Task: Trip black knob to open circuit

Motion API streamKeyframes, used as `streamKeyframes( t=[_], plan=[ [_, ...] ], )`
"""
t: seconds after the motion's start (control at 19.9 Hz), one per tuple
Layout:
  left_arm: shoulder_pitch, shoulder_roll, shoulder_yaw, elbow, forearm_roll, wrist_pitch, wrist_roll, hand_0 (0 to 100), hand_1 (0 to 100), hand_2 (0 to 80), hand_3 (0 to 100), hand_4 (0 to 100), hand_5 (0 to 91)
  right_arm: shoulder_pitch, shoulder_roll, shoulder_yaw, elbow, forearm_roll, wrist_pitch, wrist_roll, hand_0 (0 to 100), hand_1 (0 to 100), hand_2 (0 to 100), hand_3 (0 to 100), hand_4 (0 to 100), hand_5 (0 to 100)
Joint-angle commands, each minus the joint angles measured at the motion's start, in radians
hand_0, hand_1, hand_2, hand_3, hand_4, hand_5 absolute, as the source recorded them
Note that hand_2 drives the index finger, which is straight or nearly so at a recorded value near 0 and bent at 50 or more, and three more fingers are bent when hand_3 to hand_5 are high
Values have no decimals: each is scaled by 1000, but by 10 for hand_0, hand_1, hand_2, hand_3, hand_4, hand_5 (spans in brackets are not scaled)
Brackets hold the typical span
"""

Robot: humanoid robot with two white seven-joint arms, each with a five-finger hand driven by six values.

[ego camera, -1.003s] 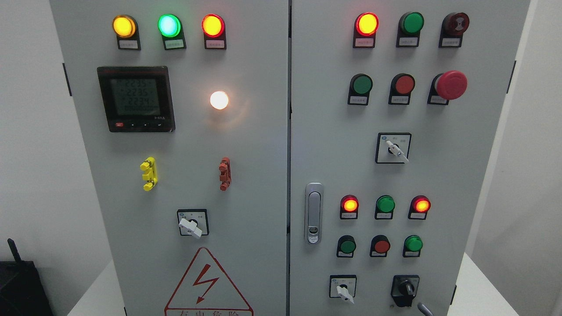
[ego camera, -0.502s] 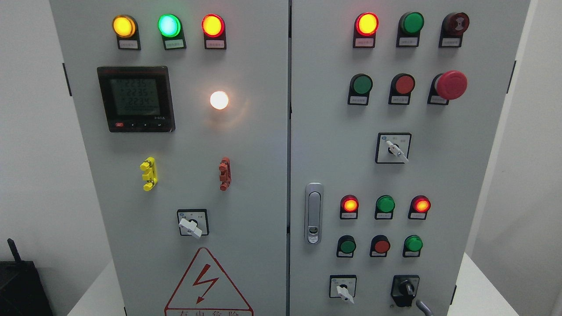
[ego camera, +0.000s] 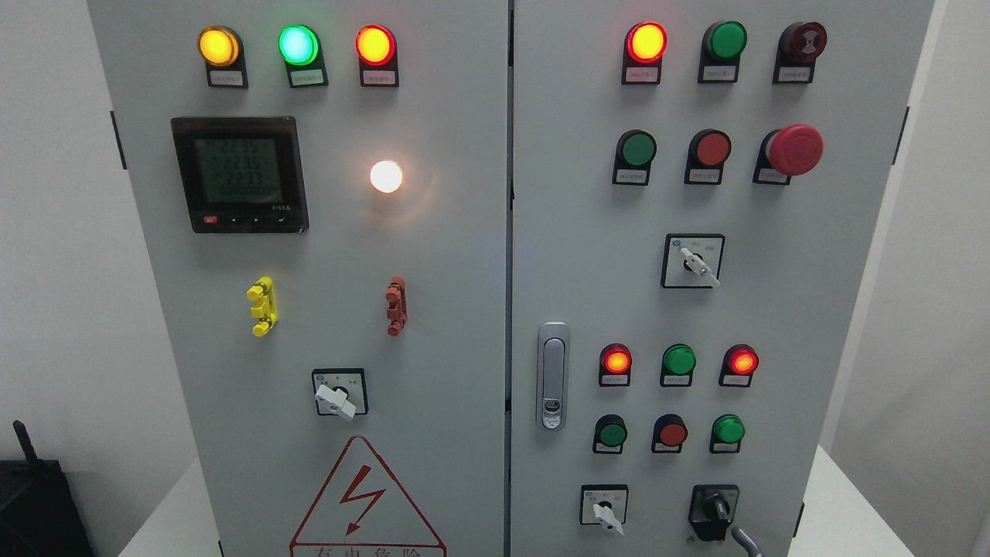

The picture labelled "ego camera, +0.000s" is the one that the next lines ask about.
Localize green lamp bottom right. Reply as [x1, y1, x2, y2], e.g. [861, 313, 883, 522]
[708, 415, 746, 454]

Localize red push button upper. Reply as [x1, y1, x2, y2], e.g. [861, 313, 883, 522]
[684, 129, 732, 186]

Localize green lit indicator lamp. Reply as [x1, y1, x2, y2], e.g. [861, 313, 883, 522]
[277, 24, 329, 88]

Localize red lit lamp lower right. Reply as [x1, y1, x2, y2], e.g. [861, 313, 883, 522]
[719, 344, 760, 388]

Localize red lit lamp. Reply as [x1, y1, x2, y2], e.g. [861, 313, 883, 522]
[621, 21, 667, 85]
[598, 343, 633, 387]
[719, 344, 760, 388]

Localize red lit lamp left door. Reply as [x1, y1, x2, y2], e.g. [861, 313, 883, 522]
[356, 24, 399, 87]

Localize white lit indicator lamp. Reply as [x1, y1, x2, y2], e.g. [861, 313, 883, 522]
[369, 159, 404, 194]

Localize red lit lamp lower left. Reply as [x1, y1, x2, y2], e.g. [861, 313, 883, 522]
[598, 343, 633, 387]

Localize red push button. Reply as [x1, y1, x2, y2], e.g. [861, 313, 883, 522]
[650, 413, 689, 453]
[684, 129, 732, 186]

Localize white selector switch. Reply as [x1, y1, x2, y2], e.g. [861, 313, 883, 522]
[579, 484, 629, 536]
[661, 234, 725, 289]

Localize white selector switch left door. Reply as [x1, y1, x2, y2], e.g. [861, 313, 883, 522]
[312, 369, 368, 421]

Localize black digital power meter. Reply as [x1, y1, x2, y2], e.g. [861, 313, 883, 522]
[171, 115, 309, 234]

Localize grey cabinet door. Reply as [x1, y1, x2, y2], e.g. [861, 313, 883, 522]
[507, 1, 934, 556]
[88, 1, 509, 556]

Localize red emergency stop mushroom button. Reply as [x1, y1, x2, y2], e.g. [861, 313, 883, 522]
[752, 123, 824, 186]

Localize green push button upper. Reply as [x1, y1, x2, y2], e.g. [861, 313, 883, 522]
[612, 129, 657, 186]

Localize red push button lower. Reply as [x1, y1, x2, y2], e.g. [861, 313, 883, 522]
[650, 413, 689, 453]

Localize green lamp lower middle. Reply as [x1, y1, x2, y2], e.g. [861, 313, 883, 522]
[659, 344, 697, 387]

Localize left grey cabinet door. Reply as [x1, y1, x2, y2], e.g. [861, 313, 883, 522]
[88, 1, 509, 556]

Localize red lit lamp right top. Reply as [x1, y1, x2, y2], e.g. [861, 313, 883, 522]
[621, 21, 667, 85]

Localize red terminal connector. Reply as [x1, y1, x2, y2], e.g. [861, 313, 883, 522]
[385, 276, 408, 337]

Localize green push button lower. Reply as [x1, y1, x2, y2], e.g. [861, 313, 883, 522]
[592, 415, 629, 454]

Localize yellow indicator lamp top left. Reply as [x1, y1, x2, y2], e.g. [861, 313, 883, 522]
[198, 26, 248, 88]

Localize white selector switch right upper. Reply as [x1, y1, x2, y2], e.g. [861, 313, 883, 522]
[661, 234, 725, 289]

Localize right grey cabinet door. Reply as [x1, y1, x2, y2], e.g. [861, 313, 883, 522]
[507, 1, 934, 556]

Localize green lamp right top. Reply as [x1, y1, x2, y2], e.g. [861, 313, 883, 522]
[697, 20, 747, 84]

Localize silver door lock handle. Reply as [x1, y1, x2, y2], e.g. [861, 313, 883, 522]
[535, 321, 572, 431]

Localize black knob selector switch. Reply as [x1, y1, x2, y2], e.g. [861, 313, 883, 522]
[688, 484, 739, 542]

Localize red high voltage warning sticker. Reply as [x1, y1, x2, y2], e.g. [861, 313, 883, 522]
[289, 435, 448, 556]

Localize white selector switch right lower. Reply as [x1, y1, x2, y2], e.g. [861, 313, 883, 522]
[579, 484, 629, 536]

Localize yellow terminal connector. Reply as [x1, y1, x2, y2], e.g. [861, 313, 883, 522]
[245, 275, 278, 337]

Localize black device with antenna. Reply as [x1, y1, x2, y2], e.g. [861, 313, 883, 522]
[1, 420, 94, 556]

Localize green push button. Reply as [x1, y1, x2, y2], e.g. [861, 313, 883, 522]
[592, 415, 629, 454]
[612, 129, 657, 186]

